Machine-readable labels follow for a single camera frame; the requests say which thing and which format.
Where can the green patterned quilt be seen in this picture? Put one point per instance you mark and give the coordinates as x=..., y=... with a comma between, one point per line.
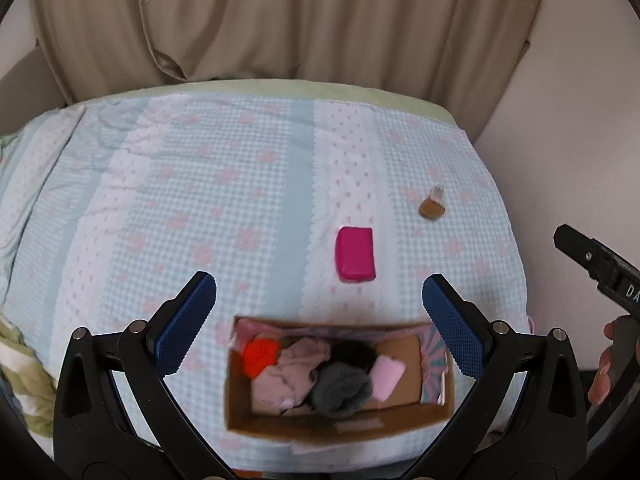
x=25, y=375

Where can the green bed sheet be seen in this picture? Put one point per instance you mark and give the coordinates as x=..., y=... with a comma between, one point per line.
x=350, y=93

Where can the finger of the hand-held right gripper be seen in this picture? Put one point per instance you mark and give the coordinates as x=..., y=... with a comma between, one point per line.
x=580, y=249

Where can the black sock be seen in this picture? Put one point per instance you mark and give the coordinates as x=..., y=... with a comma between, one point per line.
x=355, y=353

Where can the blue checked floral blanket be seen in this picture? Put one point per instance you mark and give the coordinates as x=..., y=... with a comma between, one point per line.
x=175, y=200

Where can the beige curtain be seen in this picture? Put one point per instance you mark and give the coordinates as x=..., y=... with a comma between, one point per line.
x=300, y=20

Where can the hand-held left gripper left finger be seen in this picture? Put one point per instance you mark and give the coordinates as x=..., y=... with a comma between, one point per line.
x=186, y=329

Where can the green pillow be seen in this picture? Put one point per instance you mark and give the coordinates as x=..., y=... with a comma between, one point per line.
x=5, y=142

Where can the orange pompom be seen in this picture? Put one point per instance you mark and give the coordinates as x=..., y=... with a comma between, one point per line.
x=260, y=356

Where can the person's right hand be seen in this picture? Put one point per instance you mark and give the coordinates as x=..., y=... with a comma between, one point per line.
x=601, y=377

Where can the magenta pouch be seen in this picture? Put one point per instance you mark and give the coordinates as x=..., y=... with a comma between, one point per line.
x=355, y=255

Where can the beige headboard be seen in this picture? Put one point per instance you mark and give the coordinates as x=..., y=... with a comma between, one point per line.
x=25, y=77

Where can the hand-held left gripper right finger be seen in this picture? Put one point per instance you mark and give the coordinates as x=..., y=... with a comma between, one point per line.
x=451, y=332

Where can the pink cloth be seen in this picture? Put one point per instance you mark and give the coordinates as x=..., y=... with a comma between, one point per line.
x=292, y=372

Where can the pink sock roll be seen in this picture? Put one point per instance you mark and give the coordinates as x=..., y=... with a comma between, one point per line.
x=387, y=376

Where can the grey sock bundle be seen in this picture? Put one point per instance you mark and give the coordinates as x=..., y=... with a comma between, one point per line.
x=340, y=390

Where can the cardboard box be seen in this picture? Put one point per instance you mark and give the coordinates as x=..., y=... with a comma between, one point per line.
x=360, y=424

